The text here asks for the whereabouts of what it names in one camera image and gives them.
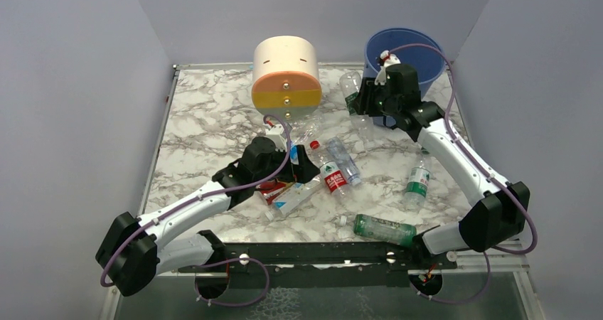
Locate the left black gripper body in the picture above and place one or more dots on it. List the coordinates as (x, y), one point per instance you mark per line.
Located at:
(304, 166)

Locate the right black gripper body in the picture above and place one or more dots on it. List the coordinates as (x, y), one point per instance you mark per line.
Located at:
(367, 98)

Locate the dark green label bottle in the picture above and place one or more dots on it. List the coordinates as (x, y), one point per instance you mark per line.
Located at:
(350, 84)

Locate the gold red label bottle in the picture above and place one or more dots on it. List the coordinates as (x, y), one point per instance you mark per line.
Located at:
(271, 189)

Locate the blue label clear bottle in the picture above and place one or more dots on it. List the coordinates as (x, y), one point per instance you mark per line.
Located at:
(303, 132)

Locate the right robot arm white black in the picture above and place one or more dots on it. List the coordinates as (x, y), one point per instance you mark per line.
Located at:
(498, 207)

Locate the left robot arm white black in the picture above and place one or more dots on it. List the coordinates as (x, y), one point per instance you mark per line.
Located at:
(138, 248)

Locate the white suntory label bottle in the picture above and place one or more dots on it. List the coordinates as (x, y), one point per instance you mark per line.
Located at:
(288, 201)

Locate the red nongfu label bottle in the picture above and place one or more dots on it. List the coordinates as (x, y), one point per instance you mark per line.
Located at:
(329, 171)

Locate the clear blue tinted bottle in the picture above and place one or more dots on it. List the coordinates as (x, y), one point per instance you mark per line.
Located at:
(350, 171)

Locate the green white label bottle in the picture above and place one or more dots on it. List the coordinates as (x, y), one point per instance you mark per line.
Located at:
(417, 187)

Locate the green tinted bottle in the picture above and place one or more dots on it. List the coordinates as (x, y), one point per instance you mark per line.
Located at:
(384, 230)

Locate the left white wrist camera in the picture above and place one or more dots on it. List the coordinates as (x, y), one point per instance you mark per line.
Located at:
(278, 135)

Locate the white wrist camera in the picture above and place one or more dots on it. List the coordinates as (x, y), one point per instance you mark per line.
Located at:
(386, 59)
(278, 135)

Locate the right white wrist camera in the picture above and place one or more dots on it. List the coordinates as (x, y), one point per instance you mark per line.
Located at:
(386, 59)

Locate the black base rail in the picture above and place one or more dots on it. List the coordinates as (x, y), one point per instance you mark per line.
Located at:
(256, 265)

